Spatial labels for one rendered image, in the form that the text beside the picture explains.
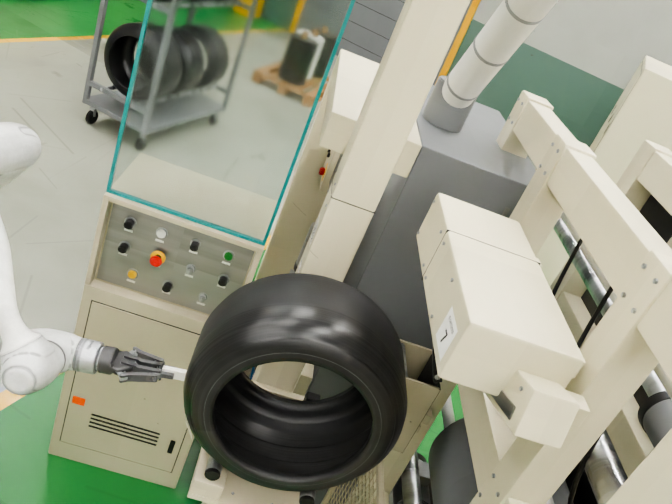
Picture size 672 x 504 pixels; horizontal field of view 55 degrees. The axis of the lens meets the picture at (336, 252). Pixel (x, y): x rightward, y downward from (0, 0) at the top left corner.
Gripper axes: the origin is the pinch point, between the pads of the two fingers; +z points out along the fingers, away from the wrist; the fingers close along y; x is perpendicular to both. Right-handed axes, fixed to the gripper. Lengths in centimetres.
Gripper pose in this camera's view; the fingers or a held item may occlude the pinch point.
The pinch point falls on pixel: (175, 373)
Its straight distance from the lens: 184.8
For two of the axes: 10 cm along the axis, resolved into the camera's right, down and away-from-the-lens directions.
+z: 9.7, 2.1, 0.8
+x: -2.2, 8.5, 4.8
